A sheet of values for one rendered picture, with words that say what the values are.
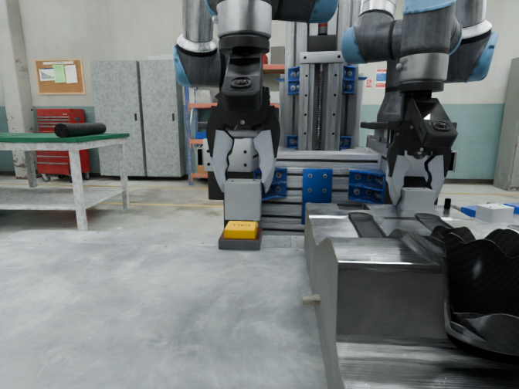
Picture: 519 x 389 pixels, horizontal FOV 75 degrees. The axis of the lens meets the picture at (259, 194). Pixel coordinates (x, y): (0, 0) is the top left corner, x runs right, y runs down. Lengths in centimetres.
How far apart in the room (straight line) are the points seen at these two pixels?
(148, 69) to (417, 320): 596
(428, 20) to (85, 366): 65
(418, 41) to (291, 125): 68
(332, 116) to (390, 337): 90
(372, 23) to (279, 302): 57
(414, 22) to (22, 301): 71
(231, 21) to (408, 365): 42
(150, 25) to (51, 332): 622
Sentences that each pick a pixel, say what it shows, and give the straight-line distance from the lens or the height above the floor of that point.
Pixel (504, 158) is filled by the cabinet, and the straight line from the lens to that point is 646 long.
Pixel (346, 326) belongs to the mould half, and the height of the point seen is 88.
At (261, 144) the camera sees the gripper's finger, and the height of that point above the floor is 101.
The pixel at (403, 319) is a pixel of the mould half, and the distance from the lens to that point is 31.
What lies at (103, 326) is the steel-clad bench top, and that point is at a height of 80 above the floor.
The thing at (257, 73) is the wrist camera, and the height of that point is 110.
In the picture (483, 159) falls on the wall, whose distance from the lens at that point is 664.
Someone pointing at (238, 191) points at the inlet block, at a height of 95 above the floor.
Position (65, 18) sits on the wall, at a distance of 728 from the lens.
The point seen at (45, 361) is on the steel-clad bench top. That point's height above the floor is 80.
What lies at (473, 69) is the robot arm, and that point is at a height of 117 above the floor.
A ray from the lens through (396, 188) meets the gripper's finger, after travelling 64.
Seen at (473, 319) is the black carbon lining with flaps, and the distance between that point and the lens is 31.
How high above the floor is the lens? 104
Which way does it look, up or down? 12 degrees down
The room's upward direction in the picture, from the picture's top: straight up
